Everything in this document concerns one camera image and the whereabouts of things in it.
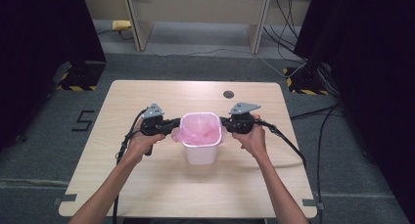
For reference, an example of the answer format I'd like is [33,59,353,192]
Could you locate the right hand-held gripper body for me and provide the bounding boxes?
[227,101,262,135]

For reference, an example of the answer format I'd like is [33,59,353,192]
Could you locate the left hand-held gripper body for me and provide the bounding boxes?
[140,102,173,136]

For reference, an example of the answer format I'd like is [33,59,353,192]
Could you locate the pink plastic bag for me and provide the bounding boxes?
[170,112,227,147]

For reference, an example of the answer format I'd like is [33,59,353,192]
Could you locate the white plastic bin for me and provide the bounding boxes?
[178,111,226,166]

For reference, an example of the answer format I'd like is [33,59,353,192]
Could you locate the person's left hand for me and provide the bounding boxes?
[125,118,166,165]

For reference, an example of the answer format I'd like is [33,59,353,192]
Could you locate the person's right hand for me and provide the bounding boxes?
[231,113,269,160]

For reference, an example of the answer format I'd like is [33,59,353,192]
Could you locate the hazard striped stand base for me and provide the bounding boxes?
[55,61,107,92]
[282,66,330,97]

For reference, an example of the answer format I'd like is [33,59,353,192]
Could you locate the grey tape strip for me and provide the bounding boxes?
[301,199,326,210]
[53,193,78,205]

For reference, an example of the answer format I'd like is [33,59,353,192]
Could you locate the black curtain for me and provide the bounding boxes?
[293,0,415,223]
[0,0,108,152]

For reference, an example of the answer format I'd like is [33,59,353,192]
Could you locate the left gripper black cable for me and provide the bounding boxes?
[112,108,149,224]

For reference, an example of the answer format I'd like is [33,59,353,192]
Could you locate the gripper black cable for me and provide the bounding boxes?
[112,108,149,224]
[254,118,307,169]

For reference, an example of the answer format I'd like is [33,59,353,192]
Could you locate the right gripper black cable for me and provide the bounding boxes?
[254,118,307,169]

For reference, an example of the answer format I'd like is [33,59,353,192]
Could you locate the white floor cable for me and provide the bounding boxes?
[148,41,308,79]

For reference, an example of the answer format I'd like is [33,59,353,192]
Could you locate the short black floor cable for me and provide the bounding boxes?
[289,103,341,121]

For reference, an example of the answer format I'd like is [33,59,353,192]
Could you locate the long black floor cable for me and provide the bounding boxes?
[315,104,341,224]

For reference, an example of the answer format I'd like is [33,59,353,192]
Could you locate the black socket cables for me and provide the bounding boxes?
[262,0,308,64]

